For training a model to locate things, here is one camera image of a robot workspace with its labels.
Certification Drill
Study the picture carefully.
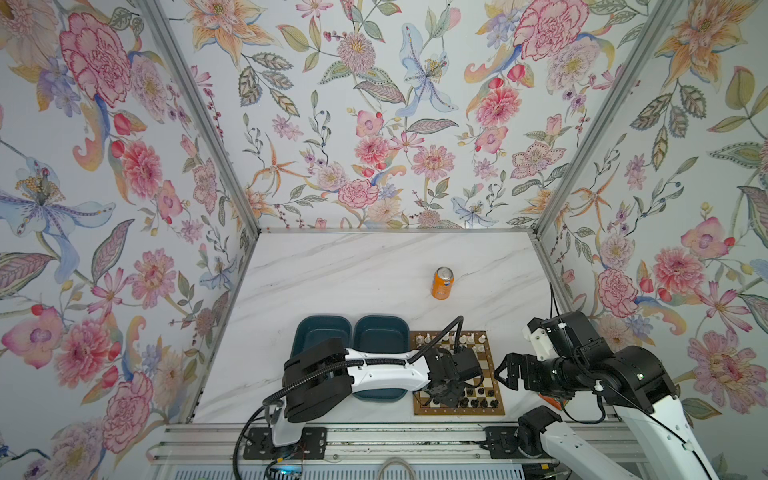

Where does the teal plastic tray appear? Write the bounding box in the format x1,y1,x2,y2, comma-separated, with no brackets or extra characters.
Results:
352,315,410,403
291,315,352,357

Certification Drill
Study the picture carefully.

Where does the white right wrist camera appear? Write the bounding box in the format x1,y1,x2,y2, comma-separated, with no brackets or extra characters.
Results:
525,328,560,362

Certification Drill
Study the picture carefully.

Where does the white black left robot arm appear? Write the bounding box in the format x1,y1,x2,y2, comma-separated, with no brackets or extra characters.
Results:
263,338,483,448

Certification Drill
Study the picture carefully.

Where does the left teal plastic tray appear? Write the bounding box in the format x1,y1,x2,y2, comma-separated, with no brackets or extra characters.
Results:
291,315,352,357

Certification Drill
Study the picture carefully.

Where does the wooden chess board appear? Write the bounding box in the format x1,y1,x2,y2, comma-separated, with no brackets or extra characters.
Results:
413,330,505,416

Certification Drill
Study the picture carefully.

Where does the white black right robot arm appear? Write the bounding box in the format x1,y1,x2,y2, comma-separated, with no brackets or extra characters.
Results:
494,312,717,479

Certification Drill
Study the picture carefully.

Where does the right teal plastic tray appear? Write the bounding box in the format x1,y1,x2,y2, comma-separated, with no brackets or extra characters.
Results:
352,315,410,403

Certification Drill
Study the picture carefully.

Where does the aluminium mounting rail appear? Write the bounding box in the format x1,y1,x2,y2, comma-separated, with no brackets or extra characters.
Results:
147,422,647,466

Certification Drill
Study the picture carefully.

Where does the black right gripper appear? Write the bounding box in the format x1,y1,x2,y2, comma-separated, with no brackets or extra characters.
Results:
489,352,578,396

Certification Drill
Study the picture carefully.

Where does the orange soda can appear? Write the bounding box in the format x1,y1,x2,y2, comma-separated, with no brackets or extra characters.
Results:
431,266,455,300

